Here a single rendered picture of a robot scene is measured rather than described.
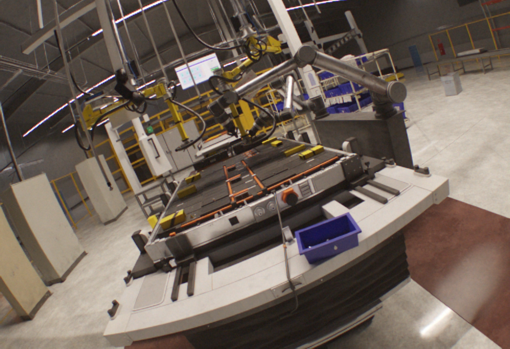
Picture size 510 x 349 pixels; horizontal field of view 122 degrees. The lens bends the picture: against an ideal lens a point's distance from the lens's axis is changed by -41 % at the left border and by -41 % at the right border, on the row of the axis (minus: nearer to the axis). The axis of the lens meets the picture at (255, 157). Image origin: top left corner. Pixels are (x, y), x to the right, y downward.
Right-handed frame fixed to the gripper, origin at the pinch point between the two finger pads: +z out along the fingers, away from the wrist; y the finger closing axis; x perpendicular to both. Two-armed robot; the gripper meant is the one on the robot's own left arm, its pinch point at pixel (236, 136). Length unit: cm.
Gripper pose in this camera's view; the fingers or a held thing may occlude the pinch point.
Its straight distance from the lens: 220.2
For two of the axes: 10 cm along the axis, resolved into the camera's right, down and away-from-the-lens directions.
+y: 8.5, -5.0, -2.0
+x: -1.0, -5.1, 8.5
